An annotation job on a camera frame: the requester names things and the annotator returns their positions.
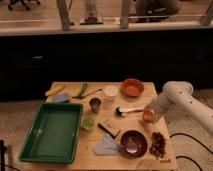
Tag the wooden spoon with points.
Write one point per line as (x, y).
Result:
(90, 93)

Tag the green plastic tray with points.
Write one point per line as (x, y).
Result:
(54, 134)

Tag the orange apple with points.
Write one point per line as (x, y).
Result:
(147, 116)

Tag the orange bowl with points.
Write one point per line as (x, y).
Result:
(132, 87)

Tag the wooden block with black edge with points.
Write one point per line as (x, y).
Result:
(110, 127)

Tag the grey folded cloth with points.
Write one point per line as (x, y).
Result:
(107, 146)

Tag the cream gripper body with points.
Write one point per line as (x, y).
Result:
(157, 110)

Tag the bunch of dark grapes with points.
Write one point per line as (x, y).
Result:
(158, 145)

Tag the dark red bowl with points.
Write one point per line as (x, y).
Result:
(133, 144)

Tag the green cucumber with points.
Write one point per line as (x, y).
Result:
(81, 92)

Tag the small green cup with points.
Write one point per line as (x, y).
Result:
(88, 123)

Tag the blue sponge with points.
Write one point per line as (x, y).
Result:
(61, 98)

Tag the black and white brush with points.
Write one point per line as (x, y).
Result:
(124, 111)

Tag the white paper cup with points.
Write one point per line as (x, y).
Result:
(110, 93)

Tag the office chair base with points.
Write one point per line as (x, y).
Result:
(13, 2)

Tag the small metal cup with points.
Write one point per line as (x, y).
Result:
(95, 104)

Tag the white appliance on floor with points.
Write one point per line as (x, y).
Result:
(90, 14)

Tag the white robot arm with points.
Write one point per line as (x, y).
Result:
(180, 93)

